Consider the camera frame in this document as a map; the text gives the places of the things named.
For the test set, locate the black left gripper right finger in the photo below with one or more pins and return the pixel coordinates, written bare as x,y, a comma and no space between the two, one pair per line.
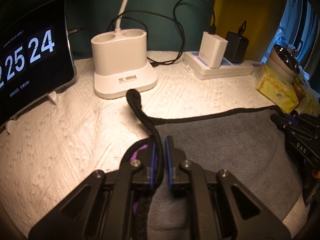
219,205

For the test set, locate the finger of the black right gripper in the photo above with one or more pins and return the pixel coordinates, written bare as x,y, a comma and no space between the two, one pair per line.
286,123
297,118

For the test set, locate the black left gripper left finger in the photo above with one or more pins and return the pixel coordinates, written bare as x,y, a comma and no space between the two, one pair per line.
101,207

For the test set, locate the purple and grey towel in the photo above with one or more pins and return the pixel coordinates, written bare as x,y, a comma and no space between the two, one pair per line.
245,142

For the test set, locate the yellow plastic bag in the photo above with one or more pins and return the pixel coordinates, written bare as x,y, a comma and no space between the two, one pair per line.
310,103

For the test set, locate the red yellow jar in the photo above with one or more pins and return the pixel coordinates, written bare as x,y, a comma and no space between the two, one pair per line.
301,88

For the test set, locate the yellow tissue pack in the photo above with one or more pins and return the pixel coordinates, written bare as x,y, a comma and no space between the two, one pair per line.
276,88

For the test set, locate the steel bowl on pot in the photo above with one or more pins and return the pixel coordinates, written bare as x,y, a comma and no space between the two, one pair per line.
281,61

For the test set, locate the black power adapter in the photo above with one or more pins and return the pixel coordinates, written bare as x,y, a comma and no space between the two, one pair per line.
237,45

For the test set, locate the white charger adapter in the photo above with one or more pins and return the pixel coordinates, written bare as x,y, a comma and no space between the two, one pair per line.
212,49

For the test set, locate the white power strip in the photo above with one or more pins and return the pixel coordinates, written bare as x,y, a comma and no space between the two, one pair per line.
201,71

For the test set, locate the yellow curtain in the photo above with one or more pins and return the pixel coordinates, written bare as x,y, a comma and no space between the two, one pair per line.
262,17

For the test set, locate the white tablet stand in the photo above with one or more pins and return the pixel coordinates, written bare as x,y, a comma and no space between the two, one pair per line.
9,126

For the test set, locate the white desk lamp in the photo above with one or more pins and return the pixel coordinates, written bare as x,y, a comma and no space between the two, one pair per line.
120,61

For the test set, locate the tablet showing clock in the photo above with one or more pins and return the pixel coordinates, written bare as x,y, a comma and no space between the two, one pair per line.
36,58

